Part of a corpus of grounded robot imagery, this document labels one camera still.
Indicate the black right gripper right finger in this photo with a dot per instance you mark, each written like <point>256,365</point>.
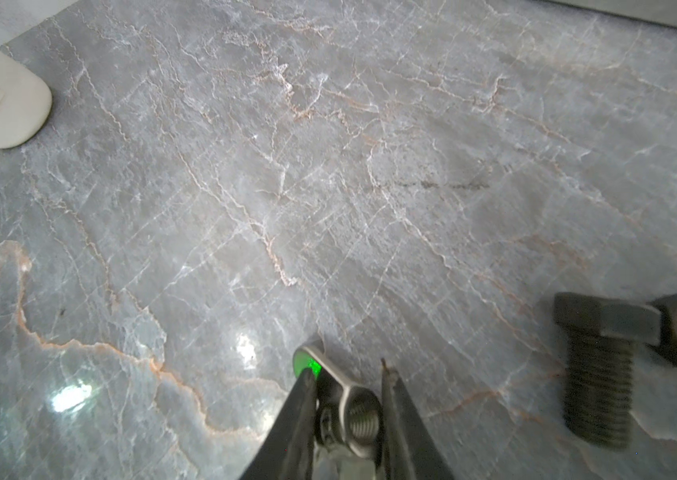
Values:
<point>409,449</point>

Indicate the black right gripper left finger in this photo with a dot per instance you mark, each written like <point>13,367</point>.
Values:
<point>288,450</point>

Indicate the silver wing nut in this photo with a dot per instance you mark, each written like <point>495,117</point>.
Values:
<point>349,421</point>

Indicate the black bolt with nut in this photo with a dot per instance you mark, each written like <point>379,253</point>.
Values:
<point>602,337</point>

